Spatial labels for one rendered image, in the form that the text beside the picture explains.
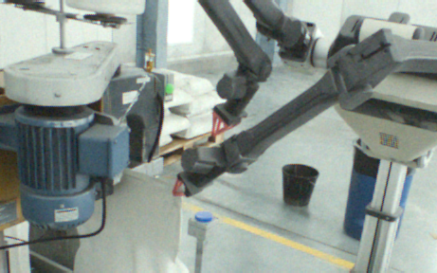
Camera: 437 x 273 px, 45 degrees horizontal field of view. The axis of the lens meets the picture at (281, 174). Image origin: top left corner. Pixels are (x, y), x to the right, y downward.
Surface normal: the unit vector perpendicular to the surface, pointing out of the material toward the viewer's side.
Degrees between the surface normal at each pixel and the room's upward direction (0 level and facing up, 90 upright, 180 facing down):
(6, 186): 90
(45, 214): 92
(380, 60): 73
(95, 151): 90
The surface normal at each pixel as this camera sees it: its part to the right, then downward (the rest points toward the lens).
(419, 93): -0.21, -0.54
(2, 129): -0.47, 0.27
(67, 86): 0.60, 0.37
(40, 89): 0.13, 0.38
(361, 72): -0.65, -0.10
